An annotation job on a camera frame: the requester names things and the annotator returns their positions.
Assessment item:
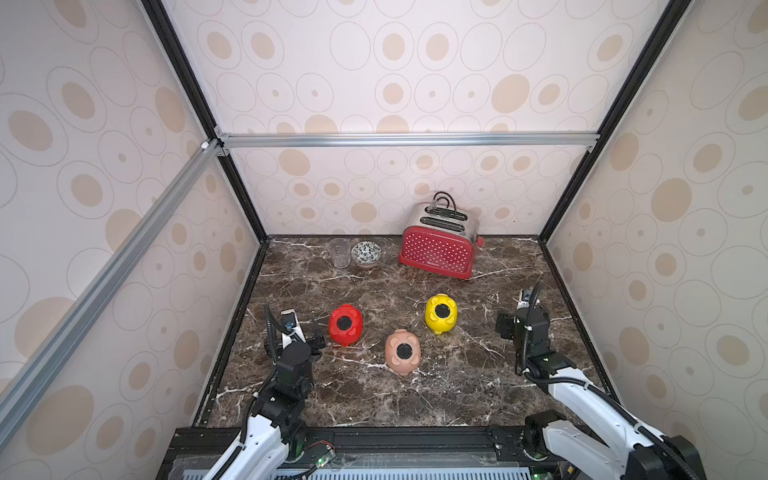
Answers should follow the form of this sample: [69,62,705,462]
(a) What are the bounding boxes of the red piggy bank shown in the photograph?
[328,304,363,347]

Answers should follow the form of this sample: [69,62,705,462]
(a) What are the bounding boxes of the yellow piggy bank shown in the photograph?
[425,294,458,335]

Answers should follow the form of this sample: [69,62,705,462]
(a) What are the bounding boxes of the pink piggy bank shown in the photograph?
[385,329,422,376]

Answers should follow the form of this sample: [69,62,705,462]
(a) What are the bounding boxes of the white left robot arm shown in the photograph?
[205,305,325,479]

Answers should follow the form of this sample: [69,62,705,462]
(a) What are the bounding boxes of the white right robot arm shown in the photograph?
[495,284,706,479]

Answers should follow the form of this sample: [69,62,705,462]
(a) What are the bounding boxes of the clear drinking glass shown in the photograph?
[328,238,351,269]

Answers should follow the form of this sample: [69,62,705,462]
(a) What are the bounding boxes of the floral patterned bowl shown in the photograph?
[350,241,383,268]

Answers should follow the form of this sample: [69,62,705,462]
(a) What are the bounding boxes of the red polka dot toaster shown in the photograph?
[398,191,484,280]

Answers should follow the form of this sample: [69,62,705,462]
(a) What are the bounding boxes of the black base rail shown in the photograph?
[157,426,586,479]

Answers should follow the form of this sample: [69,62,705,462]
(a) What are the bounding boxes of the aluminium frame rail back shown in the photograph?
[220,131,600,149]

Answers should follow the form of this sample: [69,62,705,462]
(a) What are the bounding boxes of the aluminium frame rail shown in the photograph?
[1,138,223,448]
[220,131,600,149]

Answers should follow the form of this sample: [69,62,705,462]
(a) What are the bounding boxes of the aluminium frame rail left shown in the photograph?
[1,138,223,448]

